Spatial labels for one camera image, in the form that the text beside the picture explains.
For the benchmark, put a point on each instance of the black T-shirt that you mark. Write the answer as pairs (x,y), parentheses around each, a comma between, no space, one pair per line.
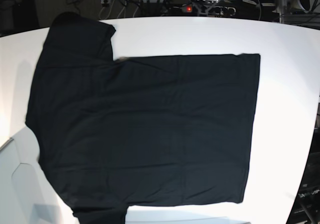
(150,131)

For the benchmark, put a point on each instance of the black power strip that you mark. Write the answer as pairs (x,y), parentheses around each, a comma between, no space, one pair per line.
(202,11)

